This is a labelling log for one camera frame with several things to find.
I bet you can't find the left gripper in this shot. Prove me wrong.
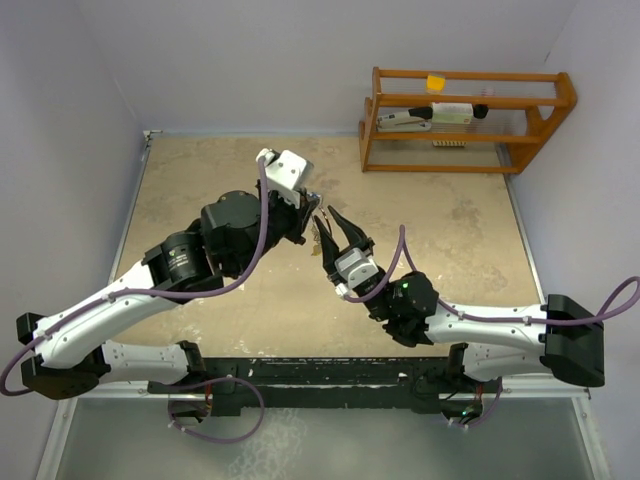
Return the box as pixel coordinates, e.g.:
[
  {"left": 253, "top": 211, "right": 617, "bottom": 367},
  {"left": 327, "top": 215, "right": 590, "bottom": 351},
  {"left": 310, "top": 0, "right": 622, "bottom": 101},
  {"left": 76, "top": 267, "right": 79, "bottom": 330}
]
[{"left": 231, "top": 178, "right": 319, "bottom": 277}]

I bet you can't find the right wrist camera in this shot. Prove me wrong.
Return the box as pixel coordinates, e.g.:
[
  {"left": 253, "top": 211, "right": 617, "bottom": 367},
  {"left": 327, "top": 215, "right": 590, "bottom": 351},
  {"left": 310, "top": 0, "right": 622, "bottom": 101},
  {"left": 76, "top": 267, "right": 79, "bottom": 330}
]
[{"left": 332, "top": 248, "right": 384, "bottom": 298}]

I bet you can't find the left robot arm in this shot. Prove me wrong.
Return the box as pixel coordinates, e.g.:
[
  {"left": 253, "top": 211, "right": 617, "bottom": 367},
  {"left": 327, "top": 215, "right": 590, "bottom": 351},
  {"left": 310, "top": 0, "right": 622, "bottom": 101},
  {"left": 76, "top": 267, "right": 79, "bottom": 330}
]
[{"left": 16, "top": 189, "right": 320, "bottom": 400}]

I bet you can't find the small black object on shelf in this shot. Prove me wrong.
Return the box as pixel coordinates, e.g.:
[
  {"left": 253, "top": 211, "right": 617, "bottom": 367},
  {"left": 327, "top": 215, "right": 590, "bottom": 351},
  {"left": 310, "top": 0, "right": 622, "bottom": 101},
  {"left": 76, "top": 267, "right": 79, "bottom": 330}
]
[{"left": 473, "top": 104, "right": 489, "bottom": 119}]

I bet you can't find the bunch of metal keys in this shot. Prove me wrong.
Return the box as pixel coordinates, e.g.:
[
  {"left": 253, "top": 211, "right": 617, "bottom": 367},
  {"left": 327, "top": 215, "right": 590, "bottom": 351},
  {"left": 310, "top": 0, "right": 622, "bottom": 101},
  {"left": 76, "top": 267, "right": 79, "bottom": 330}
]
[{"left": 311, "top": 225, "right": 322, "bottom": 257}]

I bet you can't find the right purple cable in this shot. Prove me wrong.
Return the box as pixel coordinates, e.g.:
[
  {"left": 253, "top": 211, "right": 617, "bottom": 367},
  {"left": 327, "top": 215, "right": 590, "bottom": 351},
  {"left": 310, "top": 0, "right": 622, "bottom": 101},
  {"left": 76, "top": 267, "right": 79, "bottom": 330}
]
[{"left": 344, "top": 224, "right": 640, "bottom": 326}]

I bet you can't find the purple cable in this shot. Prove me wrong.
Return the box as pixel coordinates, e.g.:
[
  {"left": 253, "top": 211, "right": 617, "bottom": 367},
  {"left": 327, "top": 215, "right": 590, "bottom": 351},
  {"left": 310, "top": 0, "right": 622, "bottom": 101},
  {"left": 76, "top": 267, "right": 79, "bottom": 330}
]
[
  {"left": 0, "top": 159, "right": 269, "bottom": 396},
  {"left": 344, "top": 224, "right": 640, "bottom": 326}
]

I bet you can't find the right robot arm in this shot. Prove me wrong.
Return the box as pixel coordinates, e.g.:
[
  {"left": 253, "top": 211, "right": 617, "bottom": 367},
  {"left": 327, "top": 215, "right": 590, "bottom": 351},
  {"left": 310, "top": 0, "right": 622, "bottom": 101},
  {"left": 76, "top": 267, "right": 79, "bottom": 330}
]
[{"left": 314, "top": 211, "right": 605, "bottom": 391}]

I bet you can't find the black mounting base rail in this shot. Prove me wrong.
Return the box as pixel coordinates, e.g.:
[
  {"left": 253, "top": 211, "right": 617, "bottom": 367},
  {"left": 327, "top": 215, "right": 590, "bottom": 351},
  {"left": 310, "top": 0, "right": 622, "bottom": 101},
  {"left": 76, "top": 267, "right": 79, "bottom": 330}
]
[{"left": 147, "top": 357, "right": 500, "bottom": 417}]

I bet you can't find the white green box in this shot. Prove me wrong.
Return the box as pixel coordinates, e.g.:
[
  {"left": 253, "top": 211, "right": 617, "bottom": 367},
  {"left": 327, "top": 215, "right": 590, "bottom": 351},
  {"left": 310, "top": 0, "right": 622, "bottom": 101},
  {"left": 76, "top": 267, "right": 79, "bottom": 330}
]
[{"left": 431, "top": 102, "right": 474, "bottom": 124}]

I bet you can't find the white stapler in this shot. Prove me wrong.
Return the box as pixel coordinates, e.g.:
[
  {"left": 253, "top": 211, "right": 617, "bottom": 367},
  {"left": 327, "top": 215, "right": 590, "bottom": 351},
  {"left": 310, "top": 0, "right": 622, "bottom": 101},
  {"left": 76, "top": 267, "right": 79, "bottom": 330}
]
[{"left": 376, "top": 106, "right": 433, "bottom": 133}]

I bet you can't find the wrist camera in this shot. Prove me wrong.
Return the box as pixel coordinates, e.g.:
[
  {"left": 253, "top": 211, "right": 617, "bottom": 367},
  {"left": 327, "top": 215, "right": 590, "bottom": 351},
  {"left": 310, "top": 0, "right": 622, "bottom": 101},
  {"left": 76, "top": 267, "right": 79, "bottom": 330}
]
[
  {"left": 332, "top": 248, "right": 384, "bottom": 298},
  {"left": 256, "top": 148, "right": 314, "bottom": 208}
]

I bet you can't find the wooden shelf rack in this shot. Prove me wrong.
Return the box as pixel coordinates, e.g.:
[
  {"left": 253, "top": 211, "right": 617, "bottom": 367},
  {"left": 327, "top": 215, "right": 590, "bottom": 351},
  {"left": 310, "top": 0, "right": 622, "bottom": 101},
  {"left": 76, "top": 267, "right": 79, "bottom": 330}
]
[{"left": 358, "top": 67, "right": 578, "bottom": 175}]

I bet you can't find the small comb binding piece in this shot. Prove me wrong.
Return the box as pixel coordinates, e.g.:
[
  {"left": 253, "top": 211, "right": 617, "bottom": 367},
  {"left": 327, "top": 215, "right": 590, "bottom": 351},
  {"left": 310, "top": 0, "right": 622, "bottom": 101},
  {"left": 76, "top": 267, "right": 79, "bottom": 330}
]
[{"left": 432, "top": 140, "right": 467, "bottom": 148}]

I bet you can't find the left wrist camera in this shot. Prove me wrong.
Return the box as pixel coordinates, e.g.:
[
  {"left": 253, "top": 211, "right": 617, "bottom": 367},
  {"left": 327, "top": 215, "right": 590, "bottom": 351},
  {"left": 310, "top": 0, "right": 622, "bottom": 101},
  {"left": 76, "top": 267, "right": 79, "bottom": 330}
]
[{"left": 256, "top": 148, "right": 314, "bottom": 208}]

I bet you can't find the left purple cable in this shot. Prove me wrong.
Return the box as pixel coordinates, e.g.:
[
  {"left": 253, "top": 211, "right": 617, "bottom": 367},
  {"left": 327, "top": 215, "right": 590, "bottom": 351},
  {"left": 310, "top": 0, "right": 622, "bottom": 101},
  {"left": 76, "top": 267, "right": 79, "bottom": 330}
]
[{"left": 0, "top": 159, "right": 269, "bottom": 396}]

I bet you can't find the yellow sticky note block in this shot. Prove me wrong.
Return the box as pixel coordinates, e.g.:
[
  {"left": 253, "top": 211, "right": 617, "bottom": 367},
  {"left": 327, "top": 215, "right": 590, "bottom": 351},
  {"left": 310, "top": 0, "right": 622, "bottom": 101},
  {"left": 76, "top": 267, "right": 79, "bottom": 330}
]
[{"left": 425, "top": 74, "right": 446, "bottom": 94}]

